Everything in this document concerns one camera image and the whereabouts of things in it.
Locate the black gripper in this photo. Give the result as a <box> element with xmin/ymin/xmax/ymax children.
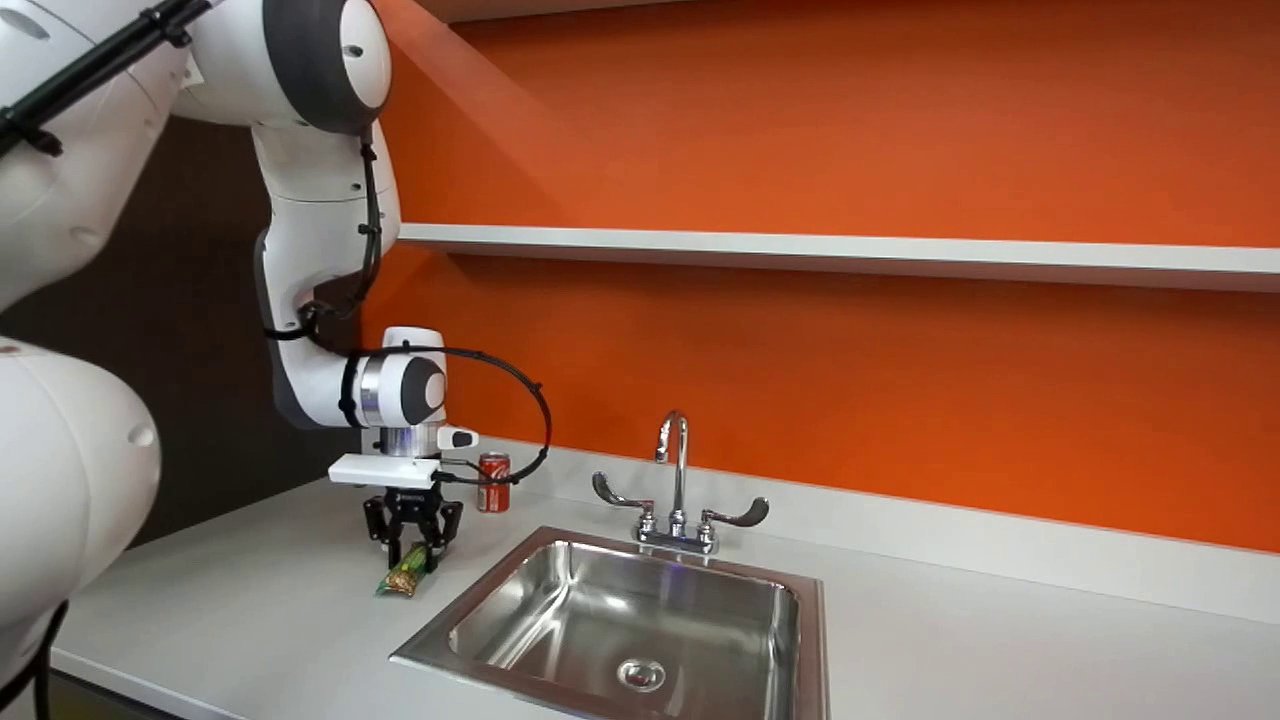
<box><xmin>358</xmin><ymin>484</ymin><xmax>468</xmax><ymax>577</ymax></box>

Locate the green candy bar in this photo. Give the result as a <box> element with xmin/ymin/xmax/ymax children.
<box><xmin>371</xmin><ymin>534</ymin><xmax>439</xmax><ymax>598</ymax></box>

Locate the stainless steel sink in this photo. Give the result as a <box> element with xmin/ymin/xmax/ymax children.
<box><xmin>386</xmin><ymin>522</ymin><xmax>834</xmax><ymax>720</ymax></box>

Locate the red soda can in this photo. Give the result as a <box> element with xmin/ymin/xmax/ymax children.
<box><xmin>474</xmin><ymin>452</ymin><xmax>517</xmax><ymax>521</ymax></box>

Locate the dark wood cabinet panel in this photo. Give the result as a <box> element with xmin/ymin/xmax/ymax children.
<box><xmin>0</xmin><ymin>116</ymin><xmax>367</xmax><ymax>547</ymax></box>

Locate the white counter backsplash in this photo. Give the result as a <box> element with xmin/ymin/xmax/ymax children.
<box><xmin>451</xmin><ymin>436</ymin><xmax>1280</xmax><ymax>631</ymax></box>

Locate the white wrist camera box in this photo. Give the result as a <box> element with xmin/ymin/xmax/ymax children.
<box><xmin>323</xmin><ymin>448</ymin><xmax>445</xmax><ymax>493</ymax></box>

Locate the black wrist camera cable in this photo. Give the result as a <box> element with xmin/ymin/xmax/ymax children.
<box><xmin>259</xmin><ymin>124</ymin><xmax>556</xmax><ymax>493</ymax></box>

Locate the chrome faucet with handles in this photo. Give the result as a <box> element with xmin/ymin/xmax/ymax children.
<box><xmin>589</xmin><ymin>409</ymin><xmax>777</xmax><ymax>562</ymax></box>

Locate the long white wall shelf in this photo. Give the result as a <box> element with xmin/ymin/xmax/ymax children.
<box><xmin>392</xmin><ymin>220</ymin><xmax>1280</xmax><ymax>296</ymax></box>

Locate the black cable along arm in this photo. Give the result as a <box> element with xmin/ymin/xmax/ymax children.
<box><xmin>0</xmin><ymin>0</ymin><xmax>220</xmax><ymax>160</ymax></box>

